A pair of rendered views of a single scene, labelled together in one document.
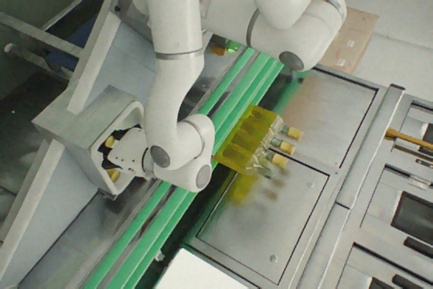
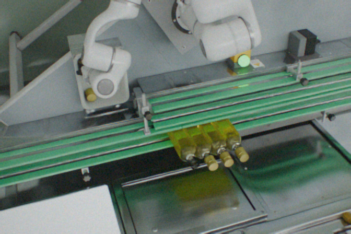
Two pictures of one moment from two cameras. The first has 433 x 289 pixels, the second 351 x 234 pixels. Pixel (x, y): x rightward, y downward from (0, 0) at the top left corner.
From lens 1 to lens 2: 0.87 m
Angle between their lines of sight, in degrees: 34
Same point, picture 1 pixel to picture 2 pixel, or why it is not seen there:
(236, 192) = (175, 179)
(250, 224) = (162, 201)
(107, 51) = not seen: hidden behind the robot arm
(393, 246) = not seen: outside the picture
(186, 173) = (95, 77)
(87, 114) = not seen: hidden behind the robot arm
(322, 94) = (318, 164)
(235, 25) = (191, 20)
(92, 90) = (103, 32)
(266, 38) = (198, 30)
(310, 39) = (214, 34)
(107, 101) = (107, 42)
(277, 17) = (195, 10)
